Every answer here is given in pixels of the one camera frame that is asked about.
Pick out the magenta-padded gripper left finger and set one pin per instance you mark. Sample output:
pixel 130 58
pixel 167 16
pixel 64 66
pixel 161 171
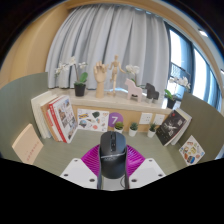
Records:
pixel 76 171

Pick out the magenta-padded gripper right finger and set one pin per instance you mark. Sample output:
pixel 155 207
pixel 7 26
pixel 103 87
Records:
pixel 148 171

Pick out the dark grey computer mouse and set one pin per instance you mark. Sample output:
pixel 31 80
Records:
pixel 112 160

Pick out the small plant in white pot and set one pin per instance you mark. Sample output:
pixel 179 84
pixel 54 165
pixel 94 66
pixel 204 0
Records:
pixel 133 132
pixel 119 127
pixel 151 133

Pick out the black cover book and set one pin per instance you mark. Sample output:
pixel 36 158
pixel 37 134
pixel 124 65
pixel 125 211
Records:
pixel 170 128

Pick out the white sticker picture card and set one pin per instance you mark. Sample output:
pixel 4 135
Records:
pixel 92 120

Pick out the red-spined photo-cover book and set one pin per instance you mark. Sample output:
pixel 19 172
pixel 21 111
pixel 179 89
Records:
pixel 65 118

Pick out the beige thick book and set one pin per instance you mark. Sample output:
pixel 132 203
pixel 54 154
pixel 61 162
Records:
pixel 26 145

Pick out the brown book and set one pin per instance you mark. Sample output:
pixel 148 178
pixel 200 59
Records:
pixel 46 116

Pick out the purple round number sign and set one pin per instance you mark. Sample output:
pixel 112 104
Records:
pixel 115 117

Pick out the white thick book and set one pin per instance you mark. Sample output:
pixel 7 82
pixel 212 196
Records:
pixel 38 113

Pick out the white orchid in black pot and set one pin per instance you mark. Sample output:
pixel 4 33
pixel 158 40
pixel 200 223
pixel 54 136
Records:
pixel 80 89
pixel 171 102

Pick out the wooden desk shelf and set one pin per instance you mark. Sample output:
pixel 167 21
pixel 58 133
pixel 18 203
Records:
pixel 100 101

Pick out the green felt desk partition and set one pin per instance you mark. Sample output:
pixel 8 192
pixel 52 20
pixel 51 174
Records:
pixel 15 103
pixel 206 123

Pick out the black wooden horse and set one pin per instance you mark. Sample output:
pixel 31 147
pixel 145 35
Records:
pixel 151 91

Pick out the pink wooden horse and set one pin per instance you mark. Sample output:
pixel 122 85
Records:
pixel 132 88

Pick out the wooden hand model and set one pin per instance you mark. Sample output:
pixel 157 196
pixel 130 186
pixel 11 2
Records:
pixel 100 76

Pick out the white orchid plant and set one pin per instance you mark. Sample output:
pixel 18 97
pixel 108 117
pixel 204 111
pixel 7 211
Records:
pixel 132 69

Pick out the wooden artist mannequin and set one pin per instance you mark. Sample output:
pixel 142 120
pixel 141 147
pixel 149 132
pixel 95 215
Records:
pixel 115 70

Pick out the dark-framed window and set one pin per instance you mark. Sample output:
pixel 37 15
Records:
pixel 180 56

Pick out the grey white curtain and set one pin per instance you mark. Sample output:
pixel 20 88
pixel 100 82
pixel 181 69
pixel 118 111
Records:
pixel 106 33

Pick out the ceiling light strips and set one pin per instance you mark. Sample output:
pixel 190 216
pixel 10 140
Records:
pixel 202 33

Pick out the white wall socket plate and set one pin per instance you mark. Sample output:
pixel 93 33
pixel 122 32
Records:
pixel 145 118
pixel 159 119

